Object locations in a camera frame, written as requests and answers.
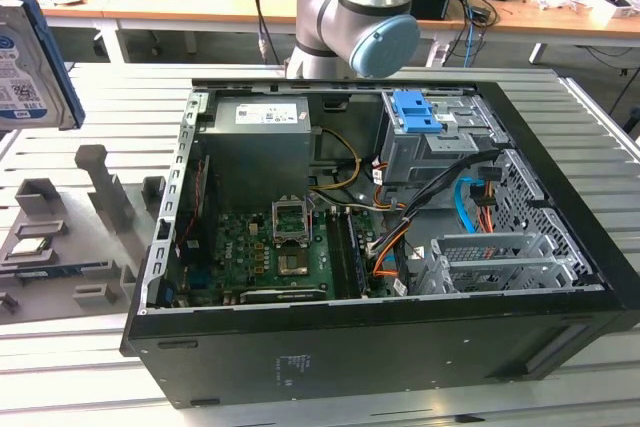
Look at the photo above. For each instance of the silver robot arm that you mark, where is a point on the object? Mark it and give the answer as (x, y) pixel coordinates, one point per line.
(350, 22)

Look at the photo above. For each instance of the black PC case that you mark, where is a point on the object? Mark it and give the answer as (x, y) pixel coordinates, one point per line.
(350, 347)

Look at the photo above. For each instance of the silver disk bay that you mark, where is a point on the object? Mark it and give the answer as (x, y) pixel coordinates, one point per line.
(540, 247)

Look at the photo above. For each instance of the hard disk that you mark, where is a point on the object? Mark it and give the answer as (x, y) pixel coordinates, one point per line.
(20, 72)

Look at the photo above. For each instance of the blue plastic latch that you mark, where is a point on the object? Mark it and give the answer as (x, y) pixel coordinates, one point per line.
(410, 117)

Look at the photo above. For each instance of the silver CPU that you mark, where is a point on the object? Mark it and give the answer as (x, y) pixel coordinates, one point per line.
(30, 245)

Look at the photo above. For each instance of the green motherboard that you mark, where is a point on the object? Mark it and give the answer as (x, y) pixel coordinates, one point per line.
(245, 247)

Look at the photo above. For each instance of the wooden desk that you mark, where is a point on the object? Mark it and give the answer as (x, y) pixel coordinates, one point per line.
(225, 2)

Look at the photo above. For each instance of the gray power supply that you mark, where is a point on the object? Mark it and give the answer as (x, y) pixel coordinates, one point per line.
(255, 157)

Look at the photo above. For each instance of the gray part rack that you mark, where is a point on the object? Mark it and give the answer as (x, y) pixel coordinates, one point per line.
(80, 252)

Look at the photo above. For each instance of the blue RAM stick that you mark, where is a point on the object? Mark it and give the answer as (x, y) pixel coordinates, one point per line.
(50, 272)

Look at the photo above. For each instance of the black graphics card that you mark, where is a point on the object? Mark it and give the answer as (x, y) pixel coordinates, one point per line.
(285, 295)

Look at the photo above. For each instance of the CPU socket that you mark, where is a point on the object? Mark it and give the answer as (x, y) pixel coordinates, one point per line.
(294, 265)

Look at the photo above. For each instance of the silver drive cage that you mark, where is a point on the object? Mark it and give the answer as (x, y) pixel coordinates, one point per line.
(415, 157)

